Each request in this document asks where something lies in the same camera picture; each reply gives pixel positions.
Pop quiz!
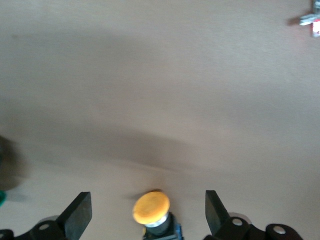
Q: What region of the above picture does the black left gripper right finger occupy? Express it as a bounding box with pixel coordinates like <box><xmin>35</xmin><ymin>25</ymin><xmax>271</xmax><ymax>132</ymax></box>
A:
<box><xmin>203</xmin><ymin>190</ymin><xmax>303</xmax><ymax>240</ymax></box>

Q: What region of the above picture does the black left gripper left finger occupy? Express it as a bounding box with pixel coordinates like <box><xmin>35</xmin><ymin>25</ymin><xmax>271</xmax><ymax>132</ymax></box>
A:
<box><xmin>0</xmin><ymin>191</ymin><xmax>93</xmax><ymax>240</ymax></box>

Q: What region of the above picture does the small black circuit board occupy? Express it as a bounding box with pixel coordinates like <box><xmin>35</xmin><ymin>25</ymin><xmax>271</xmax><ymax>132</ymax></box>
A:
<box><xmin>288</xmin><ymin>0</ymin><xmax>320</xmax><ymax>39</ymax></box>

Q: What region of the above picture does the yellow mushroom push button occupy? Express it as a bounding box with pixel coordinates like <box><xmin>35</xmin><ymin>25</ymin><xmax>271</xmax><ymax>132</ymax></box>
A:
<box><xmin>132</xmin><ymin>191</ymin><xmax>185</xmax><ymax>240</ymax></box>

